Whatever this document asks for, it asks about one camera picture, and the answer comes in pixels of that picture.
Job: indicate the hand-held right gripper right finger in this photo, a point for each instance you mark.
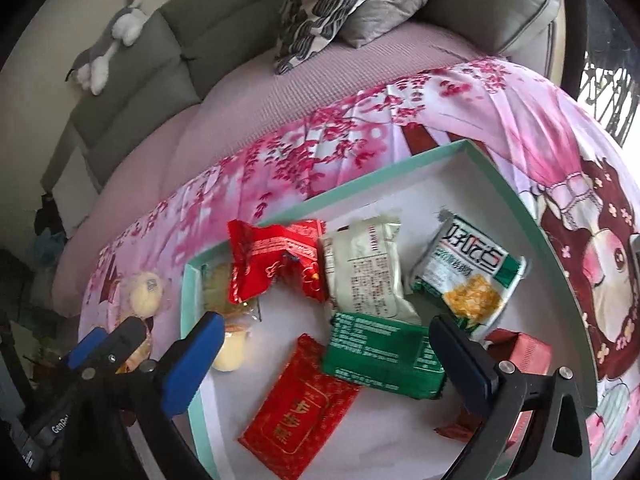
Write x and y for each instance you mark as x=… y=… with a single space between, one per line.
x=465 y=365

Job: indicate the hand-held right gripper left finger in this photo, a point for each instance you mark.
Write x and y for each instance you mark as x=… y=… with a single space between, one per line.
x=190 y=360

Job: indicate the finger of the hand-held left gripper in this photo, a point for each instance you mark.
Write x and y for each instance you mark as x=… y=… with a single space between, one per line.
x=125 y=337
x=85 y=347

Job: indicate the red packet with white stripe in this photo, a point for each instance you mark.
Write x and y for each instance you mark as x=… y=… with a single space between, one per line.
x=525 y=352

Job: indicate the yellow pastry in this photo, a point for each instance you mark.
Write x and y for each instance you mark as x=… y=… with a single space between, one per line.
x=217 y=285

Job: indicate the dark green snack packet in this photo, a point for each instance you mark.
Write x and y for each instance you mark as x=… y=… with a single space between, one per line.
x=380 y=355

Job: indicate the white and green snack packet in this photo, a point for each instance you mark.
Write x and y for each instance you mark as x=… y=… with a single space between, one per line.
x=465 y=270

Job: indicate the red packet with gold print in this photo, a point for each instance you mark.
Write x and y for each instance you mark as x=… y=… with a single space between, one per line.
x=295 y=415

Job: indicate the red crinkled snack bag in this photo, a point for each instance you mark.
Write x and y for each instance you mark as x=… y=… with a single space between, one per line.
x=270 y=255

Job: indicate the cream snack packet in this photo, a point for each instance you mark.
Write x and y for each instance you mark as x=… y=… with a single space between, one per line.
x=365 y=270

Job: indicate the teal cardboard tray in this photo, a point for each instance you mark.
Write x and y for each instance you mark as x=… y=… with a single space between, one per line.
x=400 y=200

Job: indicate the dark clothes pile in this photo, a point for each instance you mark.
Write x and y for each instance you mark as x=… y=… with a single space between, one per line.
x=47 y=215

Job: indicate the pink printed blanket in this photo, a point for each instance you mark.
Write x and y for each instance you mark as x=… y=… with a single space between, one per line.
x=350 y=130

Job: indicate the pink knitted bedspread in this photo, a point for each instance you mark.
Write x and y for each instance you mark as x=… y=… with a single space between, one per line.
x=250 y=95

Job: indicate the grey and white plush toy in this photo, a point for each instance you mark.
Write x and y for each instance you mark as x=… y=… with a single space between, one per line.
x=125 y=27

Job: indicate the grey green sofa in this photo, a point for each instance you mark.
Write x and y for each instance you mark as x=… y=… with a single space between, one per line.
x=210 y=20

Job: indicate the grey pillow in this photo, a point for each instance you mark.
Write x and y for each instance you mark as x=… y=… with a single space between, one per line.
x=400 y=0

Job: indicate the black and white patterned pillow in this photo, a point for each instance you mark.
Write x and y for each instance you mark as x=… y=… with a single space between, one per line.
x=320 y=10

